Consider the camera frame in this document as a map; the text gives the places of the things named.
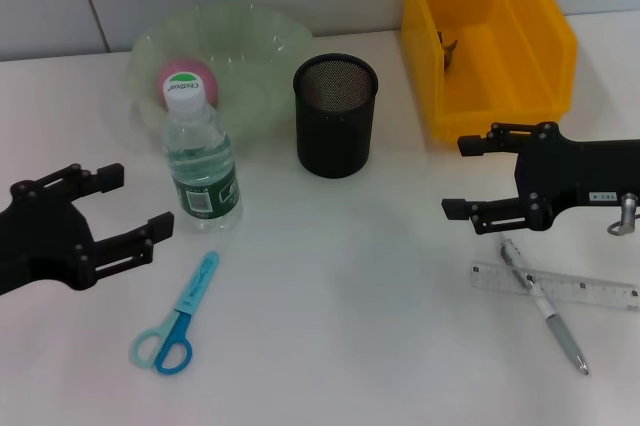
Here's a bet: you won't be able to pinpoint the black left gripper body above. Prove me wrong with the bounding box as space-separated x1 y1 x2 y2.
0 180 99 298

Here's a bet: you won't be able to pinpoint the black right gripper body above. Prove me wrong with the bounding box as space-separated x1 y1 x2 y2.
514 121 640 234

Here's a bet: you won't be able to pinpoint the clear water bottle green label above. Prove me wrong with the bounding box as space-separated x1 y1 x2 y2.
160 71 244 235

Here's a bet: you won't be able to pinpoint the pink peach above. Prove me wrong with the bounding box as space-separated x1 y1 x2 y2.
156 58 220 111

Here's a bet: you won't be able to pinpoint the clear plastic ruler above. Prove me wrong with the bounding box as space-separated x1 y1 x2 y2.
468 259 640 312

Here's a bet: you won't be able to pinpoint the blue scissors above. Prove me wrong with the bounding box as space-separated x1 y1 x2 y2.
129 250 222 376

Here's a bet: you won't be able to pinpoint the black mesh pen holder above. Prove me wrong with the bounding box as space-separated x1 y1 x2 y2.
292 53 380 180

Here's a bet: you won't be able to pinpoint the silver white pen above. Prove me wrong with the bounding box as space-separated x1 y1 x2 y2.
499 237 592 378

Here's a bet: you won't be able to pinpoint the translucent green plastic fruit plate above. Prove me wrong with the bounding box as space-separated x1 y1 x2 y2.
124 1 314 148

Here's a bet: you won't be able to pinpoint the yellow plastic bin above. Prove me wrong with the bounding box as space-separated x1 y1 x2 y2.
399 0 580 143

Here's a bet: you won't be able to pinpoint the right wrist cable with plug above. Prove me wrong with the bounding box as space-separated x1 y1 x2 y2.
606 191 640 238

